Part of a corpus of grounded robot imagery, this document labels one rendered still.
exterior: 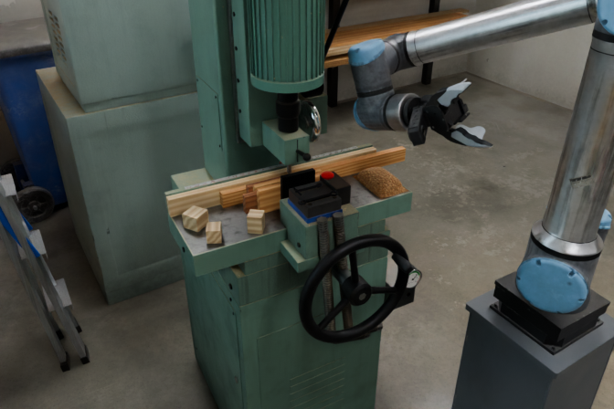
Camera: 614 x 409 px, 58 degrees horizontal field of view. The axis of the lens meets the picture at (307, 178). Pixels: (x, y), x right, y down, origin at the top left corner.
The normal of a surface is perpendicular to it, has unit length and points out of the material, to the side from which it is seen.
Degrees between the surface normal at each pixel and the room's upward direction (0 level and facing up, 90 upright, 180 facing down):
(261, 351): 90
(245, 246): 90
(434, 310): 0
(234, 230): 0
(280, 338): 90
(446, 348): 0
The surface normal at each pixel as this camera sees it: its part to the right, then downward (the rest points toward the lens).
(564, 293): -0.54, 0.46
